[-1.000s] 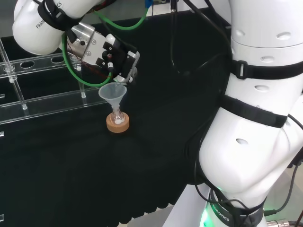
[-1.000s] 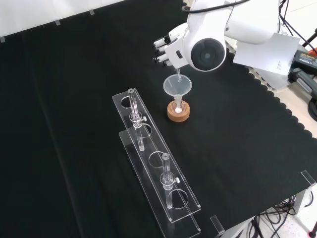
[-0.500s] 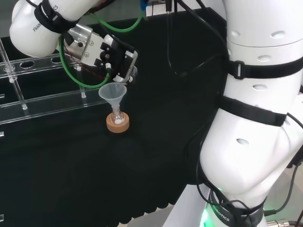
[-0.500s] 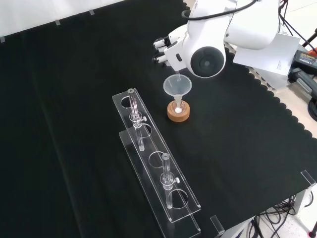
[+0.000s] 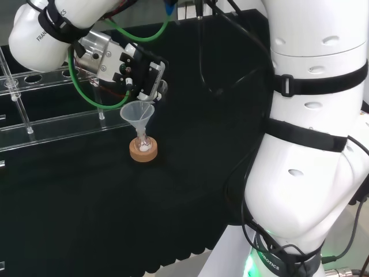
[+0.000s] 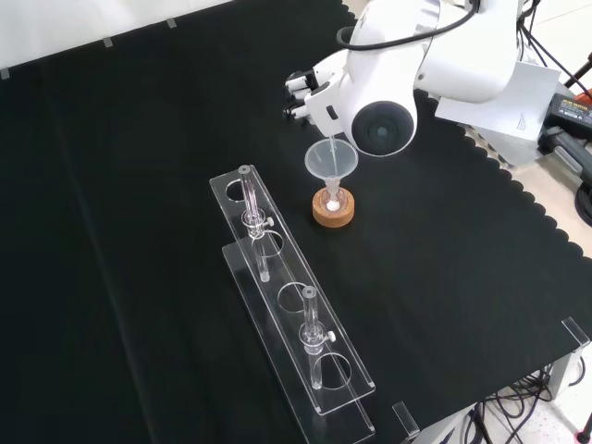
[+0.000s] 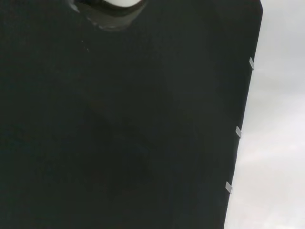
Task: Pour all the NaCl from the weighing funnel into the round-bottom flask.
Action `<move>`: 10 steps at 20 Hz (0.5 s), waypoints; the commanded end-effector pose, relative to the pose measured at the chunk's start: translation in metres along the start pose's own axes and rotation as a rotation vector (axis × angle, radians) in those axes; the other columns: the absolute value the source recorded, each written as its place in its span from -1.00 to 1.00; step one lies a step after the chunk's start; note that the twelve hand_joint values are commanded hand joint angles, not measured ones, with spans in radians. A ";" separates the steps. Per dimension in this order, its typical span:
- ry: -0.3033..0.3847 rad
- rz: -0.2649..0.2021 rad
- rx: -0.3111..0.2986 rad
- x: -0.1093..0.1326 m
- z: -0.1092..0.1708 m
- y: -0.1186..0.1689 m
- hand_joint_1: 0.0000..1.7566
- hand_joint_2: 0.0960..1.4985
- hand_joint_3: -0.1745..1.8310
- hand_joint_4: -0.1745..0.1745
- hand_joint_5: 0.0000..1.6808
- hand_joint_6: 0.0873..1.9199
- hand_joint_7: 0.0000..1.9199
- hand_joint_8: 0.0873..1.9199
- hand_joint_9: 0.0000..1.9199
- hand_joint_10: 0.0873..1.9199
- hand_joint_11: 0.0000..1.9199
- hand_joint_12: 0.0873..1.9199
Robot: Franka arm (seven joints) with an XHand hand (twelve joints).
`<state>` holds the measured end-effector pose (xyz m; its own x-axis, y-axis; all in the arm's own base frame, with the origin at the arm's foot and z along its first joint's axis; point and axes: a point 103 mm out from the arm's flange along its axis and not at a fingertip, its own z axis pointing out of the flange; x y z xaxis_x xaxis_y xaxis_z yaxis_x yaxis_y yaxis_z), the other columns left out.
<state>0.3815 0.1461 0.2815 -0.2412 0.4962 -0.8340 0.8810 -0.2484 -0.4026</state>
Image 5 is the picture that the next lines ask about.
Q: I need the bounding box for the clear funnel stand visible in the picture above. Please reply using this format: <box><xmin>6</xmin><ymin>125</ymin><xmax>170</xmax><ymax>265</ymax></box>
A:
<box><xmin>0</xmin><ymin>43</ymin><xmax>136</xmax><ymax>153</ymax></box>

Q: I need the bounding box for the grey cable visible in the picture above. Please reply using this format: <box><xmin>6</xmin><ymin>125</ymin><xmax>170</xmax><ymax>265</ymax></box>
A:
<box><xmin>320</xmin><ymin>196</ymin><xmax>369</xmax><ymax>262</ymax></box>

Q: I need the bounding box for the black bench cloth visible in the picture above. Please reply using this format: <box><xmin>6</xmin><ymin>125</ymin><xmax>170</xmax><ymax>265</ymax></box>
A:
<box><xmin>0</xmin><ymin>8</ymin><xmax>277</xmax><ymax>277</ymax></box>

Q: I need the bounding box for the green cable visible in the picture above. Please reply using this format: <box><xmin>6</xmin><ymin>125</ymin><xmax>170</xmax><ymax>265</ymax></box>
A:
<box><xmin>67</xmin><ymin>11</ymin><xmax>171</xmax><ymax>110</ymax></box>

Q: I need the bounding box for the metal connector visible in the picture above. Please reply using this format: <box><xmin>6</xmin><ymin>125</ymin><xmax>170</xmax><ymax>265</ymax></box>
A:
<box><xmin>325</xmin><ymin>267</ymin><xmax>369</xmax><ymax>277</ymax></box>

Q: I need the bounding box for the thin black cable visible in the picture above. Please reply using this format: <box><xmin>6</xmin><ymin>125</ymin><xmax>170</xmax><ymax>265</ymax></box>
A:
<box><xmin>226</xmin><ymin>0</ymin><xmax>276</xmax><ymax>69</ymax></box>

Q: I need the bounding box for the translucent plastic funnel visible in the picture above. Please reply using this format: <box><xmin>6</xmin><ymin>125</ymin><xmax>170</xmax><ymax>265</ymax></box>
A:
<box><xmin>119</xmin><ymin>100</ymin><xmax>156</xmax><ymax>140</ymax></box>

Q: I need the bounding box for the round-bottom glass flask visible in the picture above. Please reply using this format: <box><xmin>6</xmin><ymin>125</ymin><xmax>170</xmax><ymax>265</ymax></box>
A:
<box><xmin>134</xmin><ymin>129</ymin><xmax>153</xmax><ymax>153</ymax></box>

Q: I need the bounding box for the cork ring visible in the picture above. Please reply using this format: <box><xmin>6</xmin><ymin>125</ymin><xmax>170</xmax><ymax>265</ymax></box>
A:
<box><xmin>129</xmin><ymin>137</ymin><xmax>159</xmax><ymax>163</ymax></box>

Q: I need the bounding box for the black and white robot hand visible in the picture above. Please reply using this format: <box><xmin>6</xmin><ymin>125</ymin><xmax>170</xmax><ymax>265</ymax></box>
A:
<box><xmin>113</xmin><ymin>44</ymin><xmax>170</xmax><ymax>104</ymax></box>

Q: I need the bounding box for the pale board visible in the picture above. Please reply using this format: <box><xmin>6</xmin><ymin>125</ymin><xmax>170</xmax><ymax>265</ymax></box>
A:
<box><xmin>198</xmin><ymin>223</ymin><xmax>258</xmax><ymax>277</ymax></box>

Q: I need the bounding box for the thick black cable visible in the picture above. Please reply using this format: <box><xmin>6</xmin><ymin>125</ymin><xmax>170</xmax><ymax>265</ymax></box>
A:
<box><xmin>196</xmin><ymin>0</ymin><xmax>262</xmax><ymax>100</ymax></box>

